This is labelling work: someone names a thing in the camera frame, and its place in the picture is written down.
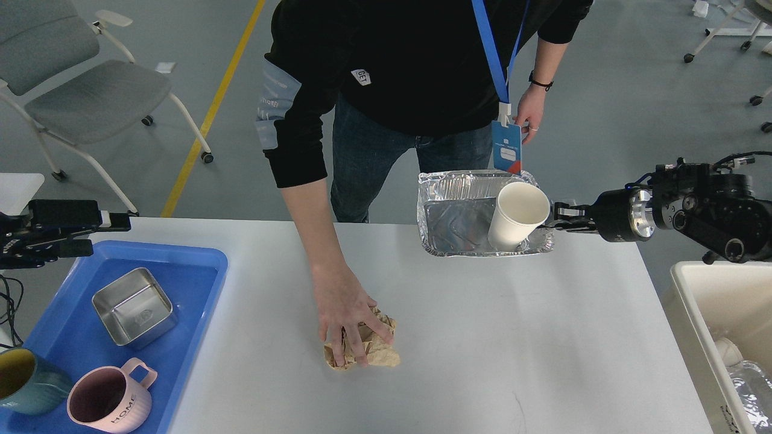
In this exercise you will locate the white cup in bin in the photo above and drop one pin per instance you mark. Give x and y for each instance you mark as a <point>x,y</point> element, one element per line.
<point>729,352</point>

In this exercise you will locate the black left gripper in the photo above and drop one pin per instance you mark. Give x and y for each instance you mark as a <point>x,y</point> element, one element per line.
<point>56,217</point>

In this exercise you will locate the small stainless steel tray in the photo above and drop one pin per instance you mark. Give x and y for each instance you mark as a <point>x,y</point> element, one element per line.
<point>134,309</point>

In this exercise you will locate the crumpled foil in bin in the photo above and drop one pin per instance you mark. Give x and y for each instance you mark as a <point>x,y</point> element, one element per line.
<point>752,385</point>

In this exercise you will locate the aluminium foil tray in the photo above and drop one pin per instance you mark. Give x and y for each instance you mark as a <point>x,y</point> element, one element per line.
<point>455,210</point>

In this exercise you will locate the grey office chair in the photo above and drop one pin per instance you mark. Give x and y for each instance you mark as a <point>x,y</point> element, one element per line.
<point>41,39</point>

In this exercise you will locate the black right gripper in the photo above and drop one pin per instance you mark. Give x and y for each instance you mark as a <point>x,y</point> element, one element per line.
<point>622,215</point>

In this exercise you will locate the person's bare right forearm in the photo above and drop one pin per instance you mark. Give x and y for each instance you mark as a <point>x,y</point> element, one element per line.
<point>310,210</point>

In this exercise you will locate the teal ceramic mug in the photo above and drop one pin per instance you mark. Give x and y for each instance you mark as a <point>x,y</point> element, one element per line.
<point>30,384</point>

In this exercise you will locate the brown paper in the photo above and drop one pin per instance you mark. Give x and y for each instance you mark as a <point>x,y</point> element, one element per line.
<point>377,351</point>

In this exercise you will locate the person's right hand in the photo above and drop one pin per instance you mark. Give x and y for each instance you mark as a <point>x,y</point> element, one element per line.
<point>343,304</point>

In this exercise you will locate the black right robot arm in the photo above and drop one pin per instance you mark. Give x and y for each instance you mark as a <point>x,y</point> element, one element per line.
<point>710,204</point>

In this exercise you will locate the white plastic bin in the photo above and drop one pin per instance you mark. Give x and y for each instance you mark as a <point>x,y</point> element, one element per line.
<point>708,302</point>

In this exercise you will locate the person in dark clothes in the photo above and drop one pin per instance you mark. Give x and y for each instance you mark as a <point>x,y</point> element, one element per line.
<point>349,86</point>

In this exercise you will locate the pink ribbed mug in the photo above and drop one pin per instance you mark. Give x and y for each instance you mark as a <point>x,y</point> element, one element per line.
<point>113,399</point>

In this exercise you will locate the white side table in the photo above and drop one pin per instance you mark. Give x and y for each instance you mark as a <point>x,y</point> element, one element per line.
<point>17,189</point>

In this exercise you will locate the white paper cup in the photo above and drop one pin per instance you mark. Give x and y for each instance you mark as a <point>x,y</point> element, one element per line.
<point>520,207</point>

